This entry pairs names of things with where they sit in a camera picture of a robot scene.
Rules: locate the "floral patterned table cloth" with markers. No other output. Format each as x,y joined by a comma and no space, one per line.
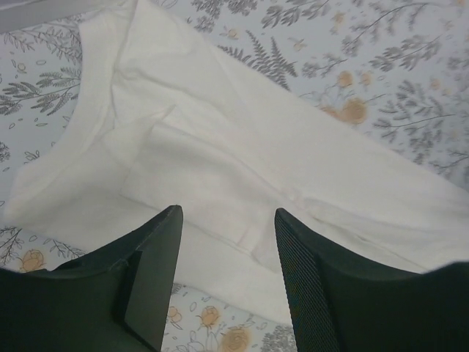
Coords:
395,71

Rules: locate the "white t shirt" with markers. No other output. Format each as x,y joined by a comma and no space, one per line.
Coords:
165,118

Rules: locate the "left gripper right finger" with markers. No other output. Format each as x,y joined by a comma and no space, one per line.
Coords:
341,301

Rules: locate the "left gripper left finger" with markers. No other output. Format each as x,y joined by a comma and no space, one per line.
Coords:
115,298

